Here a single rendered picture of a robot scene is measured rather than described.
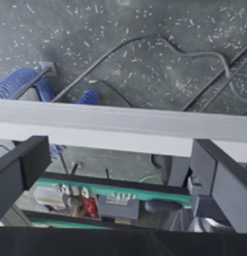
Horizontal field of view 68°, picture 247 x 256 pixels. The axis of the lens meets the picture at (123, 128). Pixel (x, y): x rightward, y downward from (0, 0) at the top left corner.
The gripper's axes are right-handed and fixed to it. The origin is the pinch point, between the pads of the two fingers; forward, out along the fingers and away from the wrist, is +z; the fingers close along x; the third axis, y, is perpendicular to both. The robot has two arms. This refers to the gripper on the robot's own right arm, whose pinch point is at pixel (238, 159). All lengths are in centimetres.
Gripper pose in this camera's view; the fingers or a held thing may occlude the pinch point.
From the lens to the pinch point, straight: 41.6
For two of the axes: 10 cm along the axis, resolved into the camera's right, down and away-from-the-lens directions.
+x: 9.9, 0.8, -1.1
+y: 1.4, -3.6, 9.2
